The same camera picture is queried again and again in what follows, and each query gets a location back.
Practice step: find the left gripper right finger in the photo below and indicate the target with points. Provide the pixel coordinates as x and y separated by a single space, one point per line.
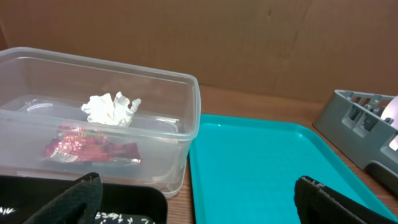
318 204

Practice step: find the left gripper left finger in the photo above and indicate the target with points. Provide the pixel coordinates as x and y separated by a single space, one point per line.
76 202

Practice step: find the pile of rice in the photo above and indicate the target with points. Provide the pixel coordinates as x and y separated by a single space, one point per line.
100 218

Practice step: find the red snack wrapper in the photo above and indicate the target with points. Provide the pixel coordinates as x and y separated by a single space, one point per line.
77 145

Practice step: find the white tissue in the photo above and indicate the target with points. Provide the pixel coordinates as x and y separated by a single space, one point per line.
115 112

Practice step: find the grey dishwasher rack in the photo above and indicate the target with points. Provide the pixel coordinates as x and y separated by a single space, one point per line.
351 121

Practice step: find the black tray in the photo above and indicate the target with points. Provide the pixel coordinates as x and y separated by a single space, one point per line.
117 198

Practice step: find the teal serving tray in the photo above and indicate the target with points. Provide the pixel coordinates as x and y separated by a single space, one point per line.
244 170

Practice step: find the clear plastic bin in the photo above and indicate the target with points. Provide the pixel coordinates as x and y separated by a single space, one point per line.
42 90

